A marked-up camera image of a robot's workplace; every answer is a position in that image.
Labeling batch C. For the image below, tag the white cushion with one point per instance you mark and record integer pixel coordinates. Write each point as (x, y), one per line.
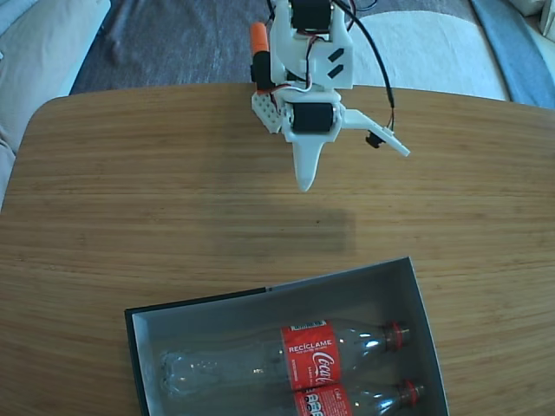
(34, 52)

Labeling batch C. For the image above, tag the orange black table clamp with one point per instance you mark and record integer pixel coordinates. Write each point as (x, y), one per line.
(259, 37)

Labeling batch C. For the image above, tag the grey cardboard box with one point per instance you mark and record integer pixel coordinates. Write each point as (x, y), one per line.
(217, 316)

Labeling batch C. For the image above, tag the clear bottle Coca-Cola red label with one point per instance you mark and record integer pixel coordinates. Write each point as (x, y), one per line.
(310, 355)

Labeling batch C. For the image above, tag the grey textured rug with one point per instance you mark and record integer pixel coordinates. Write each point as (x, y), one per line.
(173, 43)

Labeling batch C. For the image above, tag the white cloth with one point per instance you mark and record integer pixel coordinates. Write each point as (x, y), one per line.
(433, 52)

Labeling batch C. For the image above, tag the blue cloth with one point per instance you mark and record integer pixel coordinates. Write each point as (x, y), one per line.
(520, 65)

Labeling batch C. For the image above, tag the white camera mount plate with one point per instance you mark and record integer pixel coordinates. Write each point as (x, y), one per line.
(390, 138)

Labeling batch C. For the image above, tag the clear bottle barcode red label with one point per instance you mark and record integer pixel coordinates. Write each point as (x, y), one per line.
(321, 403)

